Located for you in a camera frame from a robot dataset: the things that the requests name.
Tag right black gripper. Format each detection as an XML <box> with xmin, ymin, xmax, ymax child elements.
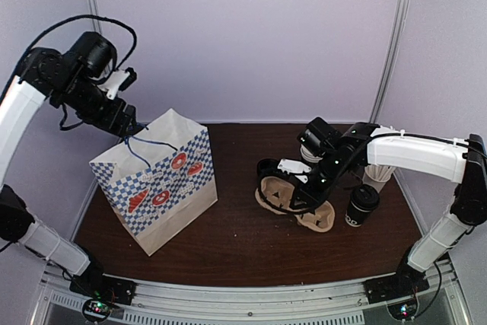
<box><xmin>290</xmin><ymin>150</ymin><xmax>352</xmax><ymax>209</ymax></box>

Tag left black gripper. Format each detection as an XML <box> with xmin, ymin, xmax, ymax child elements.
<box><xmin>53</xmin><ymin>67</ymin><xmax>137</xmax><ymax>136</ymax></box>

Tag brown cardboard cup carrier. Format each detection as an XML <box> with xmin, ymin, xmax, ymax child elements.
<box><xmin>255</xmin><ymin>176</ymin><xmax>336</xmax><ymax>233</ymax></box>

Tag stack of paper coffee cups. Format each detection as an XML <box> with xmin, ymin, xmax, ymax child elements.
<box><xmin>300</xmin><ymin>145</ymin><xmax>323</xmax><ymax>167</ymax></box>

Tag black plastic cup lid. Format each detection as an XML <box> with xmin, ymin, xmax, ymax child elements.
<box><xmin>350</xmin><ymin>184</ymin><xmax>380</xmax><ymax>210</ymax></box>

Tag single black paper coffee cup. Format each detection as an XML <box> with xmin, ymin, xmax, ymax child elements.
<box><xmin>345</xmin><ymin>184</ymin><xmax>380</xmax><ymax>228</ymax></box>

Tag blue checkered paper bag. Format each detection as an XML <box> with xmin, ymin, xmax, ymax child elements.
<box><xmin>89</xmin><ymin>109</ymin><xmax>218</xmax><ymax>256</ymax></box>

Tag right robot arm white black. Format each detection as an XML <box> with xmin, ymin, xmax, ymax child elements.
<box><xmin>278</xmin><ymin>117</ymin><xmax>486</xmax><ymax>296</ymax></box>

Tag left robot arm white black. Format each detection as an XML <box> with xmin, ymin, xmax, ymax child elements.
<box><xmin>1</xmin><ymin>32</ymin><xmax>139</xmax><ymax>298</ymax></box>

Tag stack of black lids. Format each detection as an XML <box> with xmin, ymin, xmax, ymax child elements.
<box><xmin>256</xmin><ymin>158</ymin><xmax>279</xmax><ymax>179</ymax></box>

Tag white cup holding straws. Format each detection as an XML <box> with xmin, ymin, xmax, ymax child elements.
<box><xmin>362</xmin><ymin>165</ymin><xmax>396</xmax><ymax>193</ymax></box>

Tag bundle of wrapped white straws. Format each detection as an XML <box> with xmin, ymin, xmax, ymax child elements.
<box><xmin>364</xmin><ymin>165</ymin><xmax>395</xmax><ymax>183</ymax></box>

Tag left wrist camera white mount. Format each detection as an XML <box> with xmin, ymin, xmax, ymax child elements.
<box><xmin>98</xmin><ymin>68</ymin><xmax>137</xmax><ymax>100</ymax></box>

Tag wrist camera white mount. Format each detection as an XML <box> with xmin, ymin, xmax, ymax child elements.
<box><xmin>278</xmin><ymin>158</ymin><xmax>312</xmax><ymax>183</ymax></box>
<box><xmin>98</xmin><ymin>68</ymin><xmax>137</xmax><ymax>100</ymax></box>

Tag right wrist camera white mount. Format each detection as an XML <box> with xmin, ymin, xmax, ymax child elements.
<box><xmin>278</xmin><ymin>158</ymin><xmax>312</xmax><ymax>183</ymax></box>

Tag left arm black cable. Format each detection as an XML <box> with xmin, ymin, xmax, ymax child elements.
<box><xmin>0</xmin><ymin>14</ymin><xmax>138</xmax><ymax>94</ymax></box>

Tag aluminium front rail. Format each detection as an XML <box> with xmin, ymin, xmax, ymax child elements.
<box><xmin>27</xmin><ymin>259</ymin><xmax>473</xmax><ymax>324</ymax></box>

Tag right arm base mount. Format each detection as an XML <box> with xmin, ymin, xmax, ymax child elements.
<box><xmin>363</xmin><ymin>274</ymin><xmax>430</xmax><ymax>304</ymax></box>

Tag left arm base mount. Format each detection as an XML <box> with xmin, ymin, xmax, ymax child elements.
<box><xmin>69</xmin><ymin>276</ymin><xmax>136</xmax><ymax>305</ymax></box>

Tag right aluminium frame post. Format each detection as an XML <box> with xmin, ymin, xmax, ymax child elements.
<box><xmin>369</xmin><ymin>0</ymin><xmax>410</xmax><ymax>123</ymax></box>

